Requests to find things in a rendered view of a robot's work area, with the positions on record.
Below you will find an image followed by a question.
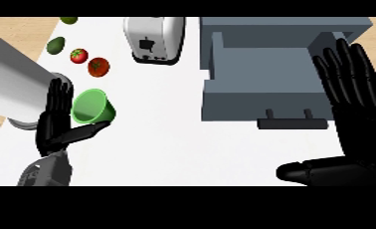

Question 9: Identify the black drawer handle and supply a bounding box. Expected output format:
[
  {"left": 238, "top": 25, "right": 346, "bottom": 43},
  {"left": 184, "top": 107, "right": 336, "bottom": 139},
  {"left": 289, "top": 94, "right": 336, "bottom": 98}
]
[{"left": 255, "top": 108, "right": 328, "bottom": 130}]

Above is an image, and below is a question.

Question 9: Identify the grey cabinet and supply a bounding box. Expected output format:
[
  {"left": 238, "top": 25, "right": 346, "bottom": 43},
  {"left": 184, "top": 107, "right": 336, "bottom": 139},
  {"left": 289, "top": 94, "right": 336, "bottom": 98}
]
[{"left": 197, "top": 17, "right": 374, "bottom": 72}]

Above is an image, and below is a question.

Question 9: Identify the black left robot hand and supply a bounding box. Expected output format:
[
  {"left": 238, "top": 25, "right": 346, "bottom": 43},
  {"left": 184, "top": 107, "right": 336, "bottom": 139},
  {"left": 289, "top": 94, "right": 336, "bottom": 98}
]
[{"left": 34, "top": 77, "right": 113, "bottom": 158}]

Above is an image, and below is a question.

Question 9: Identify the grey open drawer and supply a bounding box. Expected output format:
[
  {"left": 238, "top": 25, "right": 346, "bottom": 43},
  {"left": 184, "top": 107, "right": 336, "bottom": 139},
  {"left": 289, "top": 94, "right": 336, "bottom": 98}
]
[{"left": 199, "top": 31, "right": 349, "bottom": 122}]

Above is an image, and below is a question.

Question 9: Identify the green cup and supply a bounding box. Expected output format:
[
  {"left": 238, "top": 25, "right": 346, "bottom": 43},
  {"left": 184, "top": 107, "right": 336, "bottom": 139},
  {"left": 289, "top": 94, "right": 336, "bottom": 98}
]
[{"left": 70, "top": 88, "right": 118, "bottom": 124}]

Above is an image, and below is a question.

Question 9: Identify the red tomato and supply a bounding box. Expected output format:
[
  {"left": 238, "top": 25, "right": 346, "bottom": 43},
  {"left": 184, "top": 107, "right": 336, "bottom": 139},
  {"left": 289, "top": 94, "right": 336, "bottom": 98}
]
[
  {"left": 87, "top": 57, "right": 112, "bottom": 79},
  {"left": 69, "top": 48, "right": 90, "bottom": 65}
]

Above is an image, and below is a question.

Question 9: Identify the silver toaster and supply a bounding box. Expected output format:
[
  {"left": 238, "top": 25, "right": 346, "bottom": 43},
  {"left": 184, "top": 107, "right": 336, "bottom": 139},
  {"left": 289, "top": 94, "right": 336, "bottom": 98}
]
[{"left": 122, "top": 17, "right": 188, "bottom": 66}]

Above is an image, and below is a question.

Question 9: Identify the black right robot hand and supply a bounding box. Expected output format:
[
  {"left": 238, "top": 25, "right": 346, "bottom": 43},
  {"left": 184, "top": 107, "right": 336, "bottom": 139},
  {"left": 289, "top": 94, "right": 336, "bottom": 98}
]
[{"left": 274, "top": 38, "right": 376, "bottom": 187}]

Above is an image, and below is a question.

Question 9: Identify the green avocado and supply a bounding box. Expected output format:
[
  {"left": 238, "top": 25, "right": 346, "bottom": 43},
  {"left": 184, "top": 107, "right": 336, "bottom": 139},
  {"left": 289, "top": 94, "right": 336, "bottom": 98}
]
[
  {"left": 59, "top": 17, "right": 79, "bottom": 26},
  {"left": 45, "top": 36, "right": 67, "bottom": 55}
]

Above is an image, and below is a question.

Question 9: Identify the large silver cylinder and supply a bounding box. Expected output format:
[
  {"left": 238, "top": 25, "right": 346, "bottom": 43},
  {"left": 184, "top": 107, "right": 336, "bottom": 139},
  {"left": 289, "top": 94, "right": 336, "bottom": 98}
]
[{"left": 0, "top": 37, "right": 75, "bottom": 131}]

